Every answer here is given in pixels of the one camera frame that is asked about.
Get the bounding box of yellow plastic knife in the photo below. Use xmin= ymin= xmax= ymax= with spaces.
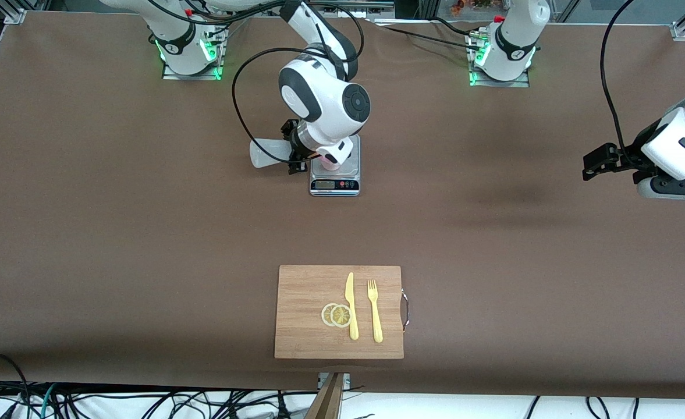
xmin=345 ymin=272 xmax=360 ymax=341

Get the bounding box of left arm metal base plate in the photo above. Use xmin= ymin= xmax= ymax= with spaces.
xmin=469 ymin=30 xmax=531 ymax=88

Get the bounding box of teal floor cable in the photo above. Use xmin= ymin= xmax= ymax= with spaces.
xmin=38 ymin=383 xmax=59 ymax=419

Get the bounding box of yellow plastic fork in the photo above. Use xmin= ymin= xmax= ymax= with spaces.
xmin=367 ymin=279 xmax=384 ymax=343

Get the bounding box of right arm gripper cable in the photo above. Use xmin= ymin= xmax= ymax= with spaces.
xmin=144 ymin=0 xmax=366 ymax=164

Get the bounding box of arm gripper cable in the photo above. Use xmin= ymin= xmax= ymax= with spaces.
xmin=600 ymin=0 xmax=637 ymax=166
xmin=144 ymin=0 xmax=366 ymax=164

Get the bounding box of wooden cutting board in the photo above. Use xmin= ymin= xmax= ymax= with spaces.
xmin=274 ymin=265 xmax=410 ymax=360

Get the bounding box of wooden beam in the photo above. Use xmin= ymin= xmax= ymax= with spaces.
xmin=304 ymin=372 xmax=346 ymax=419

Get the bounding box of black base power cable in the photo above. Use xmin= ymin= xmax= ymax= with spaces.
xmin=371 ymin=20 xmax=482 ymax=52

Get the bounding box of grey power strip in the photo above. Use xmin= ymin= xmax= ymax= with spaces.
xmin=309 ymin=0 xmax=396 ymax=20

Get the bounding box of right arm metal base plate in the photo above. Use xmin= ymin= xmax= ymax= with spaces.
xmin=162 ymin=26 xmax=225 ymax=81

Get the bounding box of metal bracket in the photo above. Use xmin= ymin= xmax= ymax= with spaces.
xmin=317 ymin=372 xmax=351 ymax=392

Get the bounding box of silver digital kitchen scale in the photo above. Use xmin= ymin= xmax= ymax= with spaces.
xmin=310 ymin=134 xmax=361 ymax=197

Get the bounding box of white squeeze bottle orange cap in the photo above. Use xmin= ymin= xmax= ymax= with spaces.
xmin=249 ymin=137 xmax=294 ymax=170

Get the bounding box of left arm gripper cable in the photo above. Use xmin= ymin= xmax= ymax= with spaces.
xmin=600 ymin=0 xmax=637 ymax=166

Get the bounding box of brown table cover sheet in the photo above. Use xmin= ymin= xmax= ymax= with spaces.
xmin=0 ymin=12 xmax=685 ymax=400

